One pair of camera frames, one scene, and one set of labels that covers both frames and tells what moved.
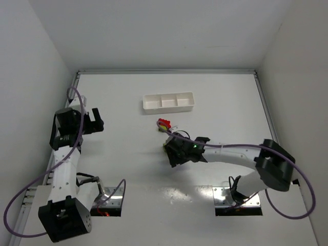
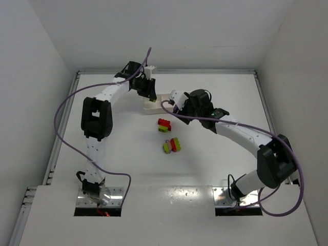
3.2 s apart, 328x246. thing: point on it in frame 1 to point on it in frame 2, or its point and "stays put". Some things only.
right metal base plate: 223,197 stays put
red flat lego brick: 164,122 stays put
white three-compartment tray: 167,103 stays put
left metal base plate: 116,199 stays put
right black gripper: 170,150 to 186,110
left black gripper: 95,124 to 147,89
